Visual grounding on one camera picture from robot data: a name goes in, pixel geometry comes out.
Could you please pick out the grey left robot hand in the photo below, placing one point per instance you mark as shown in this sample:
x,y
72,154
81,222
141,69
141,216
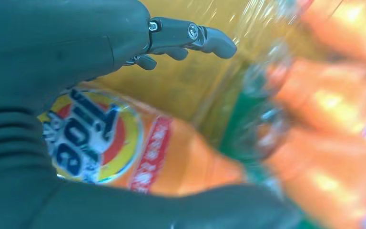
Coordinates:
x,y
60,38

